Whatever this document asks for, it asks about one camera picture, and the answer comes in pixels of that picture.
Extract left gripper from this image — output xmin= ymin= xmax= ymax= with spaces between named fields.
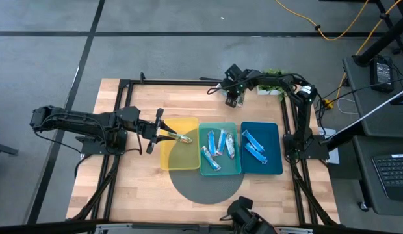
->
xmin=136 ymin=108 xmax=178 ymax=155

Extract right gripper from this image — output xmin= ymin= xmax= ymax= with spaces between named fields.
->
xmin=220 ymin=73 xmax=254 ymax=108

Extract green gold granola bar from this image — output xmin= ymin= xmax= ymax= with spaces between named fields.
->
xmin=170 ymin=131 xmax=194 ymax=144

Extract yellow plastic bin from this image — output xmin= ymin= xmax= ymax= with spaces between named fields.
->
xmin=159 ymin=116 xmax=202 ymax=172

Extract green plant in white pot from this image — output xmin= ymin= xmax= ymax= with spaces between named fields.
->
xmin=255 ymin=68 xmax=298 ymax=98

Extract teal plastic bin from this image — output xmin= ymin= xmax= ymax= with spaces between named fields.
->
xmin=198 ymin=122 xmax=242 ymax=177

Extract round grey woven mat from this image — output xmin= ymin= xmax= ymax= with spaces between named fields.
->
xmin=168 ymin=127 xmax=245 ymax=205

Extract dark blue plastic bin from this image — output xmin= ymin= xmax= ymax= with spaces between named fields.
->
xmin=240 ymin=121 xmax=284 ymax=176

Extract white box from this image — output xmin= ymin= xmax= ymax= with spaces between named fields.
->
xmin=318 ymin=127 xmax=341 ymax=165

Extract black slanted monitor panel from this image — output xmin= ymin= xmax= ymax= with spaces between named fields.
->
xmin=319 ymin=86 xmax=403 ymax=151

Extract dark grey desk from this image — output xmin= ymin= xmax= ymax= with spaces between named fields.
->
xmin=343 ymin=55 xmax=403 ymax=217

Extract black power adapter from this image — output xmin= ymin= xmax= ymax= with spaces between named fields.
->
xmin=369 ymin=55 xmax=395 ymax=94

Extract black chair base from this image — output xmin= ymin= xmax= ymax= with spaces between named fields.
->
xmin=0 ymin=141 xmax=20 ymax=157

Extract black desk stand leg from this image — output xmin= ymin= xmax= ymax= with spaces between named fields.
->
xmin=352 ymin=0 xmax=403 ymax=68

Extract black keyboard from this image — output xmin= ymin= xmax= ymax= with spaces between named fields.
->
xmin=371 ymin=153 xmax=403 ymax=203

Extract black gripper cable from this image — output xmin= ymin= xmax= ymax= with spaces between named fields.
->
xmin=206 ymin=84 xmax=228 ymax=96

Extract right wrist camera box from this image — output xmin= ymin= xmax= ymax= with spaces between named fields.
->
xmin=224 ymin=63 xmax=244 ymax=81

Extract black aluminium table frame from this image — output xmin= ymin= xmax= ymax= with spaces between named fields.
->
xmin=66 ymin=77 xmax=341 ymax=234

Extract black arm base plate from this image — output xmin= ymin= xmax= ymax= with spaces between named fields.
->
xmin=282 ymin=133 xmax=331 ymax=161
xmin=76 ymin=129 xmax=128 ymax=155

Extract yellow extension cable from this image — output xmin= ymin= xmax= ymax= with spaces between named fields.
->
xmin=274 ymin=0 xmax=403 ymax=111

